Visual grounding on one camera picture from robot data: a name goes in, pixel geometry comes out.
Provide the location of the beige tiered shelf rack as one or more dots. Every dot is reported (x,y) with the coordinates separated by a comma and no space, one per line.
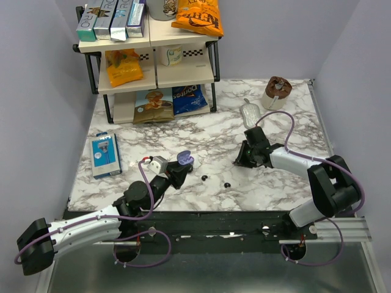
(200,65)

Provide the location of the orange snack bag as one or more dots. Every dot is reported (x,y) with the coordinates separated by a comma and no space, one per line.
(123,66)

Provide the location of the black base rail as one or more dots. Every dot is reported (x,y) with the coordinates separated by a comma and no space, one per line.
(204,232)

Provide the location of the blue doritos bag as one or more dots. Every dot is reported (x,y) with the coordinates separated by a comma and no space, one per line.
(188,98)

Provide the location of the teal toothpaste box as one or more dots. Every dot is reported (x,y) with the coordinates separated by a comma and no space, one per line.
(88,19)

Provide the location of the blue razor package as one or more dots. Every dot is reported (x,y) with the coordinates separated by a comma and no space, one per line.
(105,155)

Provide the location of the tan chips bag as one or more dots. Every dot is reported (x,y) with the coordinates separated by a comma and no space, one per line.
(153,106)

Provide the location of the grey cartoon mug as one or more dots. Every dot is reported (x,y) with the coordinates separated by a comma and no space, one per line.
(162,10)

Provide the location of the silver blue toothpaste box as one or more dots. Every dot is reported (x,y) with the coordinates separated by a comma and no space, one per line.
(118,26)

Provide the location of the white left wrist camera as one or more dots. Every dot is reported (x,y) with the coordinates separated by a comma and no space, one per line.
(158,165)

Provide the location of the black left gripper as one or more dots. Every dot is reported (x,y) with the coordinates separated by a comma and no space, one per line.
(178,174)

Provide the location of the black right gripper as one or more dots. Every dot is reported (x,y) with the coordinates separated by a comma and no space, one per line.
(241,159)

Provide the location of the purple blue toothpaste box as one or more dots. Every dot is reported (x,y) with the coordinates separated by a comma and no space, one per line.
(136,21)

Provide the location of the lavender earbud charging case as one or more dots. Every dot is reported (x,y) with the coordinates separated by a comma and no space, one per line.
(184,158)

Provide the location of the brown paper cup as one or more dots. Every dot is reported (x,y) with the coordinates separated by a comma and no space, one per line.
(276,93)

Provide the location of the orange kettle chips bag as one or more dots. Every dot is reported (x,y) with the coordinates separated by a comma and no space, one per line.
(202,17)

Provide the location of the white printed mug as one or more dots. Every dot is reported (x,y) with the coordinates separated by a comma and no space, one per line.
(171,55)

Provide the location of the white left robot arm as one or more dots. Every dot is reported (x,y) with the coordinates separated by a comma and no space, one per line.
(42,242)

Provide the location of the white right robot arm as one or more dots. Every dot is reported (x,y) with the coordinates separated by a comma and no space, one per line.
(332,185)

